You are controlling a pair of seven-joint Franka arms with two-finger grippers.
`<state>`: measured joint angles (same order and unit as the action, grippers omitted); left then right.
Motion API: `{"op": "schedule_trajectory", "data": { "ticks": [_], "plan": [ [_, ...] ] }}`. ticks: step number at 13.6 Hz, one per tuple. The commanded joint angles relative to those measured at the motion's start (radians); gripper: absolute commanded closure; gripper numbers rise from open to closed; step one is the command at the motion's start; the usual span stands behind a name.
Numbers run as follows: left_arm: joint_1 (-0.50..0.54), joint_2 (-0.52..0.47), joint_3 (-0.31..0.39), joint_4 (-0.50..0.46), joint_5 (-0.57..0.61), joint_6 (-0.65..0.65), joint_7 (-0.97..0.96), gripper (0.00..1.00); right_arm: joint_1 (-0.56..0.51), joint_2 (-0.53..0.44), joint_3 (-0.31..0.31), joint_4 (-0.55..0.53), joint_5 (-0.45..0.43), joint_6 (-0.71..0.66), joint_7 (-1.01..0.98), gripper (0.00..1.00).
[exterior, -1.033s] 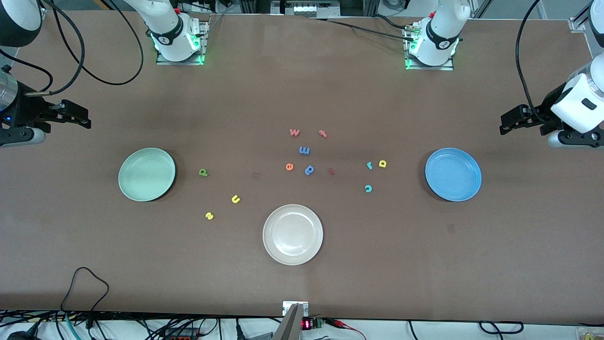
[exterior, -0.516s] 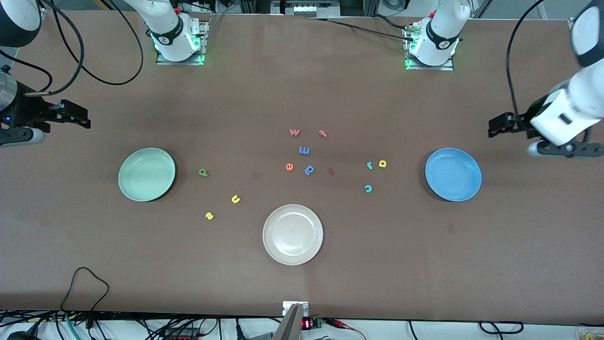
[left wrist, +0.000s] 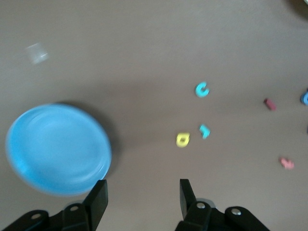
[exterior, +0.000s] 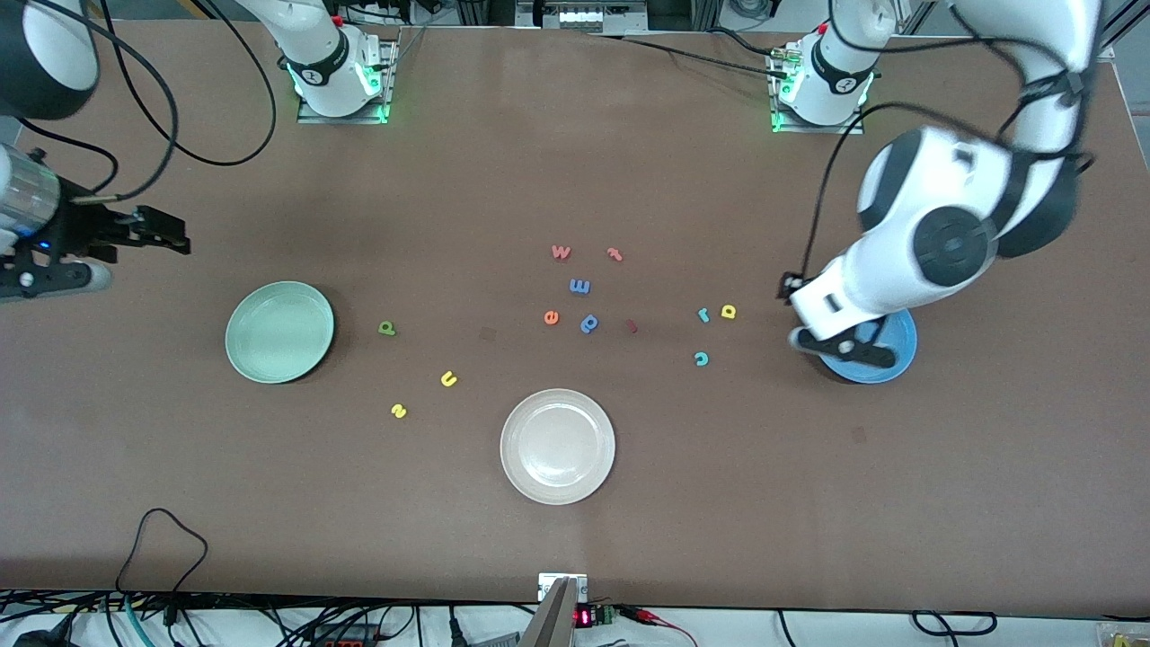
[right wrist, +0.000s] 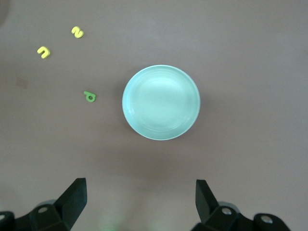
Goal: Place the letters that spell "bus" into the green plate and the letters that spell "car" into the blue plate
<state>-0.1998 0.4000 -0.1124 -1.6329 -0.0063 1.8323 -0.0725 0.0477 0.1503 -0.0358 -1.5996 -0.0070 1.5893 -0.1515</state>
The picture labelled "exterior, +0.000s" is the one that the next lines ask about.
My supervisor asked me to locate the green plate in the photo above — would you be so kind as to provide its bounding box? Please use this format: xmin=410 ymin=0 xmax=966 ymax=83
xmin=225 ymin=280 xmax=336 ymax=386

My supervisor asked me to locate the grey electronics box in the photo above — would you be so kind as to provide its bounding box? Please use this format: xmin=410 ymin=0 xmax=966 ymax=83
xmin=517 ymin=0 xmax=648 ymax=35

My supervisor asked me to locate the blue plate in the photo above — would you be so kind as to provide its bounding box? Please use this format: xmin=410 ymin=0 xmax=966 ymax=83
xmin=818 ymin=306 xmax=919 ymax=386

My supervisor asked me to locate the thin black cable loop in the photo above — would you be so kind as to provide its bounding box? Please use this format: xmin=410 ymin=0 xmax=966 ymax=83
xmin=115 ymin=508 xmax=209 ymax=598

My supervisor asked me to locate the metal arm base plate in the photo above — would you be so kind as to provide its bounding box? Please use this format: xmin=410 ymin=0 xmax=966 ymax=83
xmin=768 ymin=45 xmax=865 ymax=136
xmin=296 ymin=36 xmax=399 ymax=125

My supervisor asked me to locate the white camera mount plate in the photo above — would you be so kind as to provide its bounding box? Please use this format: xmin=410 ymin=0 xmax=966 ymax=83
xmin=537 ymin=572 xmax=589 ymax=603

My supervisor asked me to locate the grey camera pole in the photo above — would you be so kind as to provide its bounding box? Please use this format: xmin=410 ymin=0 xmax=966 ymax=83
xmin=519 ymin=577 xmax=579 ymax=647

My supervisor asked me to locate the long black table cable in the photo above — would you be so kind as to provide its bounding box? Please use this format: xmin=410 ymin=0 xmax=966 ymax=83
xmin=579 ymin=31 xmax=792 ymax=82

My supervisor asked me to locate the red wire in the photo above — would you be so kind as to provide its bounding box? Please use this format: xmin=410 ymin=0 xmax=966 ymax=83
xmin=620 ymin=607 xmax=698 ymax=647

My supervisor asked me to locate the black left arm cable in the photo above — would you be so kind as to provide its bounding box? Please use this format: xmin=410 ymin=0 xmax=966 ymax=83
xmin=798 ymin=0 xmax=1095 ymax=281

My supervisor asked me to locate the coiled black cable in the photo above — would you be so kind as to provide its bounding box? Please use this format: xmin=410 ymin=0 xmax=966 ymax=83
xmin=912 ymin=611 xmax=998 ymax=637

